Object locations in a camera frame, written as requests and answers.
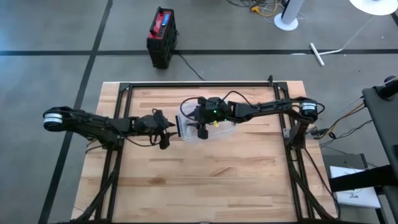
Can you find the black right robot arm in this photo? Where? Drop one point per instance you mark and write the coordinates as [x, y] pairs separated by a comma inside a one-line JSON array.
[[273, 107]]

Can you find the black and red battery box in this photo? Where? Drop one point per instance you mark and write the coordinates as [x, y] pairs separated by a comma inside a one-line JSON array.
[[161, 34]]

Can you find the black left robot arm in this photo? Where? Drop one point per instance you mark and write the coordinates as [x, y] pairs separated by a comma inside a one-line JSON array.
[[93, 124]]

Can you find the white pedestal stand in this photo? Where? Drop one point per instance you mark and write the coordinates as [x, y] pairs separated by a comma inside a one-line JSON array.
[[289, 18]]

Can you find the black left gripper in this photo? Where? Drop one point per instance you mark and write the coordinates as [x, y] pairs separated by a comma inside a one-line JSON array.
[[149, 126]]

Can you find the white round table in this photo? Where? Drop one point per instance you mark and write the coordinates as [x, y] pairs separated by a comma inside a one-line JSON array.
[[373, 6]]

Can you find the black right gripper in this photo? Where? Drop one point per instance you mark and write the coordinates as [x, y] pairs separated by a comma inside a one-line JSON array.
[[216, 112]]

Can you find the black cart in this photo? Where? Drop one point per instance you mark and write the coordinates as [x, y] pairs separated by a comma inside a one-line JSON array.
[[384, 118]]

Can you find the white paper sheet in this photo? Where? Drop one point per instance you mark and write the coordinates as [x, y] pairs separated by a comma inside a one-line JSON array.
[[354, 193]]

